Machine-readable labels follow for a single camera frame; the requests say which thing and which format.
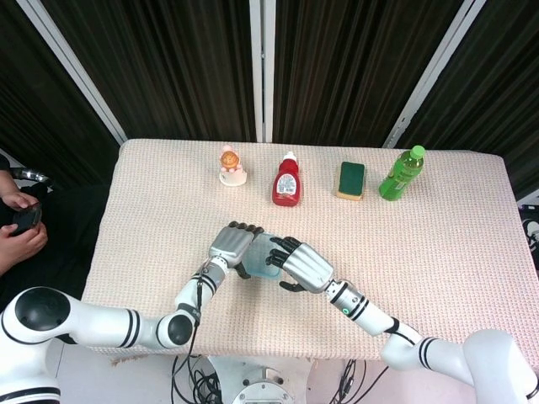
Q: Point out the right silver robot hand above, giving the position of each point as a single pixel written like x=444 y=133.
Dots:
x=307 y=267

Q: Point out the person's right hand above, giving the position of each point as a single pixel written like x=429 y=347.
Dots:
x=21 y=248

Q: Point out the person's left hand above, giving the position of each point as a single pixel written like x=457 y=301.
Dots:
x=19 y=200

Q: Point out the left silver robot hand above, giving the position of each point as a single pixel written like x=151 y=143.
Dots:
x=229 y=244

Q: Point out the black phone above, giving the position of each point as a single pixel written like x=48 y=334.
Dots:
x=26 y=219

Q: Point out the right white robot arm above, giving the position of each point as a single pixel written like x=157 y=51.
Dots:
x=370 y=315

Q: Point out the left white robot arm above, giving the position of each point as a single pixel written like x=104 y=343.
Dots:
x=101 y=328

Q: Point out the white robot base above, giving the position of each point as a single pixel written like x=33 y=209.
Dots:
x=261 y=383

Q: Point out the chrome chair tube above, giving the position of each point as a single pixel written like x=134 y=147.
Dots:
x=31 y=173

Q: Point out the pink waffle tablecloth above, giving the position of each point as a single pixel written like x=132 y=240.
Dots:
x=379 y=252

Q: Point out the red ketchup bottle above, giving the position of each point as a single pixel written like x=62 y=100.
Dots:
x=287 y=185

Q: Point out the pink and orange toy figurine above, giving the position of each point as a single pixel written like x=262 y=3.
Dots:
x=230 y=159

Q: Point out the green and yellow sponge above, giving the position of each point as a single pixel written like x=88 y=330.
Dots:
x=352 y=177

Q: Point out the green drink bottle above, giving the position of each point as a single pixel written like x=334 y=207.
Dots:
x=398 y=177

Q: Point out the black curtain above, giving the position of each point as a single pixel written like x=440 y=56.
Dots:
x=177 y=63

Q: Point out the white and black equipment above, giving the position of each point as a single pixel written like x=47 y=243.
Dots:
x=531 y=229

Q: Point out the white frame post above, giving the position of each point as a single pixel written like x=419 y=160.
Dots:
x=76 y=67
x=262 y=67
x=429 y=71

